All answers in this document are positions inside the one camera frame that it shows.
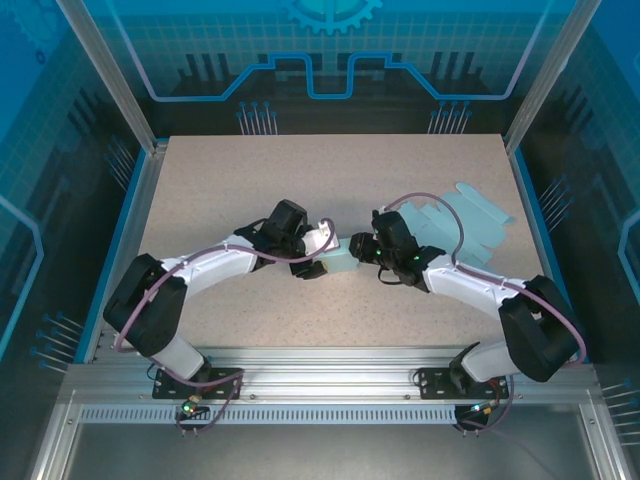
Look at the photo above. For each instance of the light blue paper box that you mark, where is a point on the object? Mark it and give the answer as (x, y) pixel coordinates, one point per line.
(480, 220)
(342, 261)

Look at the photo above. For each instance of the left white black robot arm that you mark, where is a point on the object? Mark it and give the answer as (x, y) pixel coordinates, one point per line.
(150, 310)

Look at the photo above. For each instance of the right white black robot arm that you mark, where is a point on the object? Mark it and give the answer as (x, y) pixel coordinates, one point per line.
(535, 325)

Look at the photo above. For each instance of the wide aluminium frame rail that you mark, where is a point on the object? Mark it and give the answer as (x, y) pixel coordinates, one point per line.
(325, 375)

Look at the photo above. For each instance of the narrow aluminium frame rail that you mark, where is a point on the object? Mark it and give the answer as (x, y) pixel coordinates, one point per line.
(138, 225)

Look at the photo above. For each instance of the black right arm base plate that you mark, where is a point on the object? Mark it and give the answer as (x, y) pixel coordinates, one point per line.
(435, 391)

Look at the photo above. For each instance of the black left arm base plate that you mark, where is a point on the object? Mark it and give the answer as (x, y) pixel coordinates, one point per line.
(160, 387)

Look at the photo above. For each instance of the aluminium frame post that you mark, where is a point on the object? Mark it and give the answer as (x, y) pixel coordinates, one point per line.
(550, 75)
(115, 85)

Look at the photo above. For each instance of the aluminium enclosure frame rail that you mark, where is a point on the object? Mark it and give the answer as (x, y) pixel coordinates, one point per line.
(55, 450)
(605, 450)

